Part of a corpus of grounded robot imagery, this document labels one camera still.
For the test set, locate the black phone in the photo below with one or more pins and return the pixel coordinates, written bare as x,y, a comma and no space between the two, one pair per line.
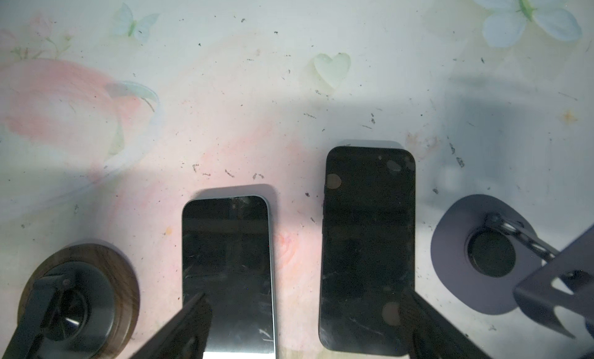
368,251

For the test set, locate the wooden stand back centre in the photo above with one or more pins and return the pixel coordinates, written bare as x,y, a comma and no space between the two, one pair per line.
81,302

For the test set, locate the grey stand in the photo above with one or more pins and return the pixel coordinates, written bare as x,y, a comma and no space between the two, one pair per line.
489,257

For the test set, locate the teal phone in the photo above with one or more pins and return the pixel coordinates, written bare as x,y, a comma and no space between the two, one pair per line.
227,255

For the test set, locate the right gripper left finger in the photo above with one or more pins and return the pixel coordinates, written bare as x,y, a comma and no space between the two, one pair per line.
184,336

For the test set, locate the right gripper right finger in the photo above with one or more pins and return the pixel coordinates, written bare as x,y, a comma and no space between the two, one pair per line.
428,334

